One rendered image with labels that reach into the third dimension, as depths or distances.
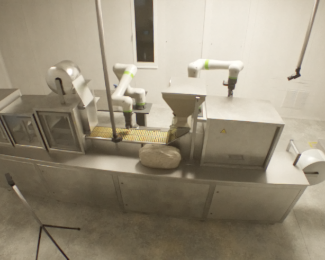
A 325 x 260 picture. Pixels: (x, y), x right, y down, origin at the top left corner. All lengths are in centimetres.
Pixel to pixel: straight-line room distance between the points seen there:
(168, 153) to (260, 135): 82
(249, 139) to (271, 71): 273
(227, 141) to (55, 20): 404
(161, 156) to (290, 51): 339
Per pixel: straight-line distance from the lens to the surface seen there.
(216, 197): 212
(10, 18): 550
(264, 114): 191
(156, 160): 188
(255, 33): 417
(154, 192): 210
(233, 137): 185
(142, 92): 251
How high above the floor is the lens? 221
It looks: 35 degrees down
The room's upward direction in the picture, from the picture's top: straight up
